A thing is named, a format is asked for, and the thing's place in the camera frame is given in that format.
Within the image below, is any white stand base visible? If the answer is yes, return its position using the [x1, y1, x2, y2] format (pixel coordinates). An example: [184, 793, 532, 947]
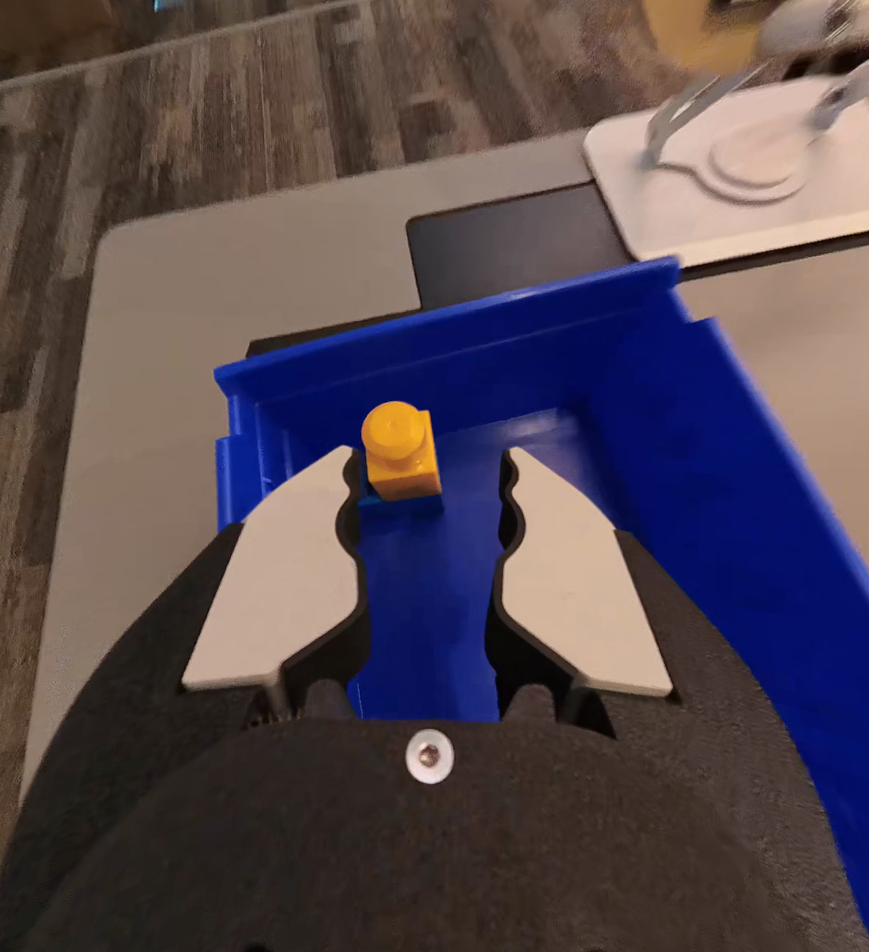
[583, 56, 869, 269]

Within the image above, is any cardboard box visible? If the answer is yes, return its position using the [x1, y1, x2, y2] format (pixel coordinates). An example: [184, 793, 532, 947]
[0, 0, 123, 60]

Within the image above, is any blue plastic bin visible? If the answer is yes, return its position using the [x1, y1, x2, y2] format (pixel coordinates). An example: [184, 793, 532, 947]
[213, 255, 869, 952]

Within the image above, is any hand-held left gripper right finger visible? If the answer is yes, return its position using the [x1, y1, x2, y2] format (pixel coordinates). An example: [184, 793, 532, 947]
[488, 448, 675, 699]

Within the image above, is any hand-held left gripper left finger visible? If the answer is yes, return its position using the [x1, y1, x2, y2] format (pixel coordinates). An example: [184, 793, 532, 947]
[181, 446, 370, 693]

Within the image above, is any black mat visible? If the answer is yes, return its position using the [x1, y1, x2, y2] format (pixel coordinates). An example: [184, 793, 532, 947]
[244, 182, 632, 358]

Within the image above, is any yellow one-stud block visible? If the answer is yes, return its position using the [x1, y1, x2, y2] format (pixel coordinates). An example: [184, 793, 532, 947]
[361, 402, 443, 501]

